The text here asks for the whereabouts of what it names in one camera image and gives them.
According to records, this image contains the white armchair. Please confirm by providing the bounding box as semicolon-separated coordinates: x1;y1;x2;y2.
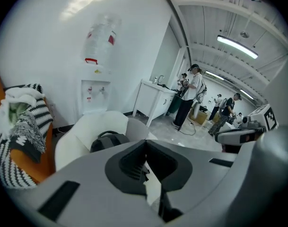
54;111;158;173

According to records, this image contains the dark grey backpack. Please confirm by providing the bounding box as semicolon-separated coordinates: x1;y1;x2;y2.
89;130;131;154

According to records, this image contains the long ceiling light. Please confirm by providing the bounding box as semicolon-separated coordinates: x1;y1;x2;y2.
239;88;255;101
217;34;259;60
204;70;225;81

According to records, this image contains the white sink cabinet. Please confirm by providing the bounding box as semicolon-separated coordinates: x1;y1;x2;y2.
131;79;178;128

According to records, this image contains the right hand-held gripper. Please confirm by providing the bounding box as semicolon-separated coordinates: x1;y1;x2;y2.
215;104;279;145

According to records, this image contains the orange sofa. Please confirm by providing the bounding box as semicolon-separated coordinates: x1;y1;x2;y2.
0;67;56;184

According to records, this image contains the white water dispenser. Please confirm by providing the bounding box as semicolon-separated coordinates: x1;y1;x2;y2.
78;64;112;115

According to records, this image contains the dark bin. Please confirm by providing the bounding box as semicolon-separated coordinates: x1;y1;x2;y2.
166;94;183;115

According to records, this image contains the cardboard box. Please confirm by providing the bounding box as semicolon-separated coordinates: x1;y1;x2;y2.
189;106;210;125

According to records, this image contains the white fluffy towel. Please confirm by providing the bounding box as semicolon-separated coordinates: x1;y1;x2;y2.
0;87;45;139

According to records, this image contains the clear water bottle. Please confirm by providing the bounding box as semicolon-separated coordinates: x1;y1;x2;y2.
83;12;122;65

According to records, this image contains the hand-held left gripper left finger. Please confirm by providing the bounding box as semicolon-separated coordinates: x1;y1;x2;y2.
9;139;164;227

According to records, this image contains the grey window blind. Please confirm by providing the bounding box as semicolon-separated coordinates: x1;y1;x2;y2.
151;24;183;89

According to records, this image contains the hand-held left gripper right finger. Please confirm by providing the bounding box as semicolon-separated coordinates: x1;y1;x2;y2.
145;139;240;225

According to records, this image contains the black and white striped blanket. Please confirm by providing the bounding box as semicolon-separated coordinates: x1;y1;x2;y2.
0;83;55;189

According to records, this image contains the grey fringed dark throw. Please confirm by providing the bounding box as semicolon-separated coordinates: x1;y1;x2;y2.
9;113;47;163

